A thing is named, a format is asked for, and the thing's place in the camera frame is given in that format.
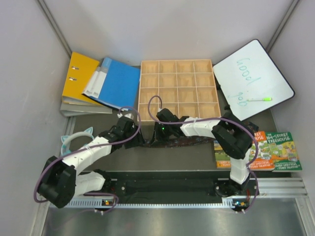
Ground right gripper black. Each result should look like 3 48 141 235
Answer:
151 122 173 146

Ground brown floral necktie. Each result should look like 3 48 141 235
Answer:
141 135 215 148

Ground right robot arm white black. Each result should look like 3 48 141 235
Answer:
150 108 258 197

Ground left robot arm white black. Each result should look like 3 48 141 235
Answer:
33 113 140 208

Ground blue folder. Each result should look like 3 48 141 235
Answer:
82 57 140 111

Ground grey binder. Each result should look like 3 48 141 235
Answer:
60 102 113 117

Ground wooden compartment tray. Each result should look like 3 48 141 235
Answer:
138 59 221 124

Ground teal cat-ear headphones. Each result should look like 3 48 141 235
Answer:
60 127 95 156

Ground Animal Farm book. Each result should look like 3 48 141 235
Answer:
214 141 231 169

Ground white whiteboard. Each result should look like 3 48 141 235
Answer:
213 39 295 120

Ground green marker pen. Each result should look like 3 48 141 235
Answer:
247 97 272 102

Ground green Treehouse book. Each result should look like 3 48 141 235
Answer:
265 132 302 172

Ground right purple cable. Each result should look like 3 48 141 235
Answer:
148 95 259 213

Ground yellow ring binder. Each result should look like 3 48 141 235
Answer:
62 52 100 106

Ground white cable duct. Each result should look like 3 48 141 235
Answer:
65 197 245 209

